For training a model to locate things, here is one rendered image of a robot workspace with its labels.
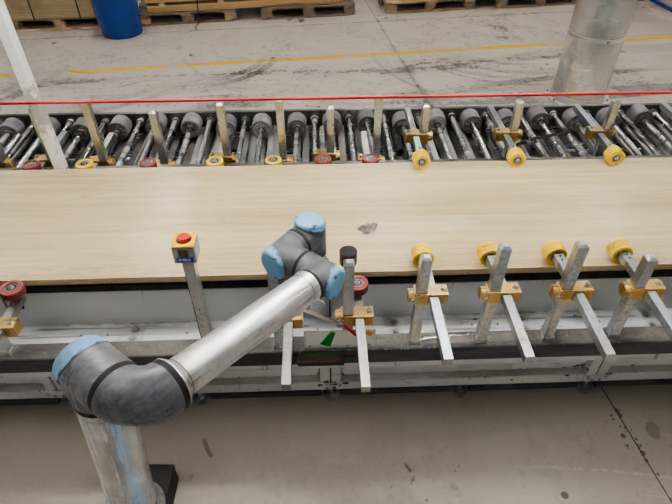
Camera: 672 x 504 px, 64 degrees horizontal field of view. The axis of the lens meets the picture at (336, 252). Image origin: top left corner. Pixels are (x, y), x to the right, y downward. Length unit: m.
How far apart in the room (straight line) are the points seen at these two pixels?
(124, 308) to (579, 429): 2.10
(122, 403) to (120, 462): 0.29
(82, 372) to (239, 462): 1.55
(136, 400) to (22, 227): 1.57
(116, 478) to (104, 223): 1.28
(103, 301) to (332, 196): 1.03
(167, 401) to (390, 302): 1.28
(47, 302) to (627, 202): 2.44
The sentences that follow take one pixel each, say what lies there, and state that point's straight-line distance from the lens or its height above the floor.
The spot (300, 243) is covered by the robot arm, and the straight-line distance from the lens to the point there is 1.46.
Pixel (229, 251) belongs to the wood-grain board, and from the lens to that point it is 2.12.
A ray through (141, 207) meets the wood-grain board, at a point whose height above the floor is 0.90.
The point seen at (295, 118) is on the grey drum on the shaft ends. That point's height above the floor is 0.86.
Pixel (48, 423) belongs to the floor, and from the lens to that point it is 2.98.
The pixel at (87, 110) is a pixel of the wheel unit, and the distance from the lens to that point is 2.83.
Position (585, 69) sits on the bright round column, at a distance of 5.46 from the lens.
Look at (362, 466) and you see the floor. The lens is 2.55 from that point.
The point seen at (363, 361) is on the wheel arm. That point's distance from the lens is 1.78.
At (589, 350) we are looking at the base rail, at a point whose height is 0.66.
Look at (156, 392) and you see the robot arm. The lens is 1.08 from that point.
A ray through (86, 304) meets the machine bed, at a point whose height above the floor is 0.73.
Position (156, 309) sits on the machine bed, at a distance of 2.26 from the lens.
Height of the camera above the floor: 2.28
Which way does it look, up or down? 42 degrees down
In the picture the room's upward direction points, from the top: straight up
